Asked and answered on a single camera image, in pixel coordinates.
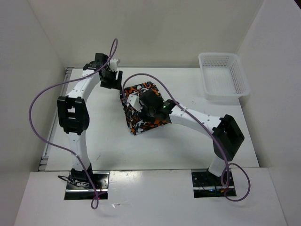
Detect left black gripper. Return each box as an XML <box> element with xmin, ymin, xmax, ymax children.
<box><xmin>100</xmin><ymin>68</ymin><xmax>123</xmax><ymax>91</ymax></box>

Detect camouflage orange black shorts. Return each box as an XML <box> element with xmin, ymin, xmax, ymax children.
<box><xmin>119</xmin><ymin>81</ymin><xmax>169</xmax><ymax>136</ymax></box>

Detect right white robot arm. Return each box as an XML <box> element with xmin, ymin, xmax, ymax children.
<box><xmin>139</xmin><ymin>90</ymin><xmax>245</xmax><ymax>185</ymax></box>

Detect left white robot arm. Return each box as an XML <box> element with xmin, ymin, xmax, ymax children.
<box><xmin>57</xmin><ymin>53</ymin><xmax>123</xmax><ymax>188</ymax></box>

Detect white plastic basket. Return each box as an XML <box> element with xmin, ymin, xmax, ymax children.
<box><xmin>198</xmin><ymin>52</ymin><xmax>250</xmax><ymax>101</ymax></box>

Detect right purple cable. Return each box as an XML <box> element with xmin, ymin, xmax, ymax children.
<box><xmin>122</xmin><ymin>73</ymin><xmax>251</xmax><ymax>202</ymax></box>

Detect purple cable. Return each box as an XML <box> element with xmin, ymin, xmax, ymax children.
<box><xmin>122</xmin><ymin>73</ymin><xmax>251</xmax><ymax>202</ymax></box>
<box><xmin>28</xmin><ymin>38</ymin><xmax>119</xmax><ymax>210</ymax></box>

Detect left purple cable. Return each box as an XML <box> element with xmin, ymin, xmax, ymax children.
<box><xmin>28</xmin><ymin>38</ymin><xmax>119</xmax><ymax>210</ymax></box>

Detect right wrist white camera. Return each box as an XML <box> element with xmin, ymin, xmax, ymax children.
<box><xmin>127</xmin><ymin>94</ymin><xmax>143</xmax><ymax>112</ymax></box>

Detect wrist white camera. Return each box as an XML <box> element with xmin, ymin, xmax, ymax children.
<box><xmin>109</xmin><ymin>58</ymin><xmax>120</xmax><ymax>72</ymax></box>
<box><xmin>127</xmin><ymin>94</ymin><xmax>143</xmax><ymax>112</ymax></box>

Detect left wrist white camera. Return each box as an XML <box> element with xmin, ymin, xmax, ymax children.
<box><xmin>109</xmin><ymin>58</ymin><xmax>120</xmax><ymax>72</ymax></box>

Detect aluminium table edge rail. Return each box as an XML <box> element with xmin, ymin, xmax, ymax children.
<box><xmin>38</xmin><ymin>67</ymin><xmax>74</xmax><ymax>172</ymax></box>

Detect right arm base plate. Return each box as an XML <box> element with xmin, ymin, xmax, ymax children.
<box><xmin>191</xmin><ymin>169</ymin><xmax>237</xmax><ymax>198</ymax></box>

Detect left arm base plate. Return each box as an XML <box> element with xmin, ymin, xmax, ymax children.
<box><xmin>60</xmin><ymin>171</ymin><xmax>110</xmax><ymax>200</ymax></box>

